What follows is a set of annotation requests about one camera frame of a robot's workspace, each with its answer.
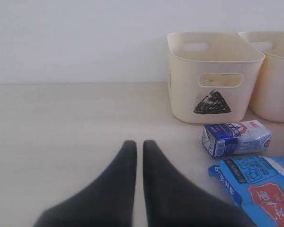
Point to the cream bin with triangle mark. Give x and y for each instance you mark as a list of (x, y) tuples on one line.
[(211, 76)]

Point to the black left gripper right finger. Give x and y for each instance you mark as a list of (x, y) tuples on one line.
[(172, 200)]

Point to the blue white milk carton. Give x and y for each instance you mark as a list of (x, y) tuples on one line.
[(235, 138)]

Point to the blue instant noodle bag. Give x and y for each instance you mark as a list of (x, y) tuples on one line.
[(256, 184)]

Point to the cream bin with square mark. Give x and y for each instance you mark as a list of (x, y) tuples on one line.
[(267, 100)]

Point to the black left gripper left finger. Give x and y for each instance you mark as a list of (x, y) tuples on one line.
[(106, 202)]

